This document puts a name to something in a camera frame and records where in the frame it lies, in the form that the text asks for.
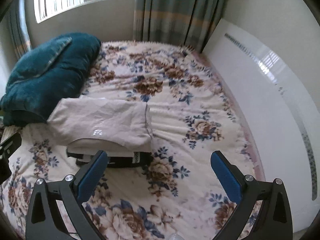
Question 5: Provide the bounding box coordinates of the beige garment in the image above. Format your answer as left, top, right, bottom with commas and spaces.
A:
47, 96, 152, 157

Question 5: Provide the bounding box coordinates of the teal plush blanket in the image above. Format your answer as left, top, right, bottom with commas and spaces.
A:
1, 33, 101, 126

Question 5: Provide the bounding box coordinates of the left green curtain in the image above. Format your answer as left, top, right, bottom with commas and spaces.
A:
8, 0, 32, 60

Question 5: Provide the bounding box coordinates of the black and white clothes pile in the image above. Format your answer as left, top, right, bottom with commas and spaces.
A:
66, 139, 153, 168

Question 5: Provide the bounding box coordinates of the white glossy headboard panel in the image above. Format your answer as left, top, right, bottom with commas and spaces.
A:
203, 20, 319, 231

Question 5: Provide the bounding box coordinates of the floral fleece bed blanket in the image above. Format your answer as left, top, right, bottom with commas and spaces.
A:
0, 41, 266, 240

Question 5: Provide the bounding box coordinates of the green striped curtain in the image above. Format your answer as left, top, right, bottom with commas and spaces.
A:
133, 0, 226, 52

